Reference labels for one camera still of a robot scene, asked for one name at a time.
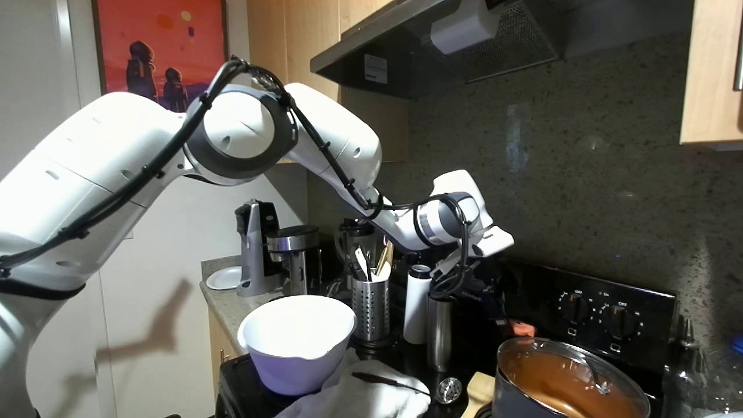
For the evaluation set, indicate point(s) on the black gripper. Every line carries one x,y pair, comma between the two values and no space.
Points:
459,276

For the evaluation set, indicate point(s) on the dark pot with red handles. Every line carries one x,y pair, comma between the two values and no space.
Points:
539,377

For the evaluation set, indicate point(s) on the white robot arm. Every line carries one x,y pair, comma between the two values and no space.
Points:
79,191

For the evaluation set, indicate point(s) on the stainless steel tumbler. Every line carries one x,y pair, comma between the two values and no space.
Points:
440,332

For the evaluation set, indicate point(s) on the black stove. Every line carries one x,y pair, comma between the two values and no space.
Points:
630,326

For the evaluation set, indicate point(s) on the white bottle black cap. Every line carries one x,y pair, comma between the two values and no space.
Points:
414,304

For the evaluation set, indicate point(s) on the perforated steel utensil holder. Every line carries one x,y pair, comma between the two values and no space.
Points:
372,313

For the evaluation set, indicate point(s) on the wooden spatula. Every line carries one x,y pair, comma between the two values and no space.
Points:
480,393

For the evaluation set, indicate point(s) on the grey cloth towel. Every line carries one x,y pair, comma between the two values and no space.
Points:
363,388

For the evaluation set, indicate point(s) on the large white mixing bowl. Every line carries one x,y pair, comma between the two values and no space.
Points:
296,341

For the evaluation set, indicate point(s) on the grey coffee maker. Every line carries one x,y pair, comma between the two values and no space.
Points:
276,258

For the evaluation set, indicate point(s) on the black range hood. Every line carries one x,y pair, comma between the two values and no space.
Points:
414,47

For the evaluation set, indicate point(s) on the dark glass bottle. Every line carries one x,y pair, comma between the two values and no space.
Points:
681,390

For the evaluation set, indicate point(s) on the red framed painting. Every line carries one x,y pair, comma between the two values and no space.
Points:
161,50

